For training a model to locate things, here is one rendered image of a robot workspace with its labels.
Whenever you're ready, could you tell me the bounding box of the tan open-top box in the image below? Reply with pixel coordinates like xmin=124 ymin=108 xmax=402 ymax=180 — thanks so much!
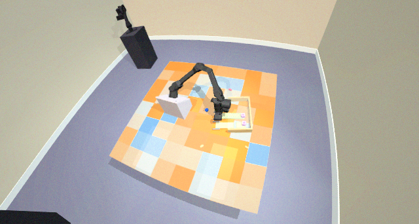
xmin=228 ymin=96 xmax=253 ymax=133

